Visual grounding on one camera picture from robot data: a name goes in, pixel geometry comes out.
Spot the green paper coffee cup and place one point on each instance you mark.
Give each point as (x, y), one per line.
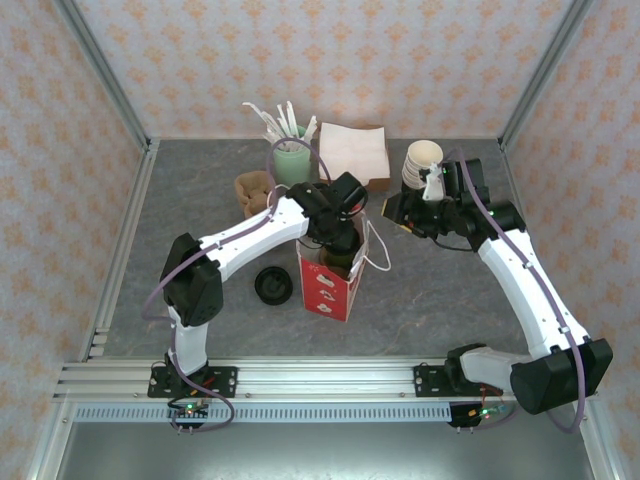
(340, 262)

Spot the red paper takeout bag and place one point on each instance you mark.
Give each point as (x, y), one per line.
(325, 300)

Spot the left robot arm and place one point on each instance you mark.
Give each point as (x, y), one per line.
(250, 235)

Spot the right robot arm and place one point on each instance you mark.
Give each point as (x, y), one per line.
(525, 295)

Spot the stack of white napkins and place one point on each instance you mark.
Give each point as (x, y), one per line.
(380, 185)

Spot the stack of white paper cups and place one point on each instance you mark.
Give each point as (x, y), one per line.
(422, 152)

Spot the mint green straw cup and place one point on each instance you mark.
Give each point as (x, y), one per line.
(290, 167)

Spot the white napkin stack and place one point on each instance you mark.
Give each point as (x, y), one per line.
(355, 145)

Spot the stack of brown cup carriers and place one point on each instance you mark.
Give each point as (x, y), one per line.
(252, 187)

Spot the white wrapped straw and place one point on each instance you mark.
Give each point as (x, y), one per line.
(260, 116)
(280, 117)
(311, 127)
(272, 135)
(291, 115)

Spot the black cup lid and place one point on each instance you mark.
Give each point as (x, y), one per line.
(272, 286)

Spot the small electronics board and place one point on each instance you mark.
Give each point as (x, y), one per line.
(190, 413)
(472, 415)

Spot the grey metal sheet panel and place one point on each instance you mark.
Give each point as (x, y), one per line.
(320, 455)

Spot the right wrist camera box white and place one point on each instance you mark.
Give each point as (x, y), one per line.
(432, 190)

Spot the aluminium table side rail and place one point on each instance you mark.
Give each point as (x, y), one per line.
(514, 175)
(141, 175)

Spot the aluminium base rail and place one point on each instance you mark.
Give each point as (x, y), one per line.
(325, 380)

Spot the aluminium frame post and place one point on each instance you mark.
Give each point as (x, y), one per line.
(546, 65)
(102, 65)

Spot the aluminium lower frame rail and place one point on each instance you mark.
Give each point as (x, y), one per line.
(602, 467)
(45, 462)

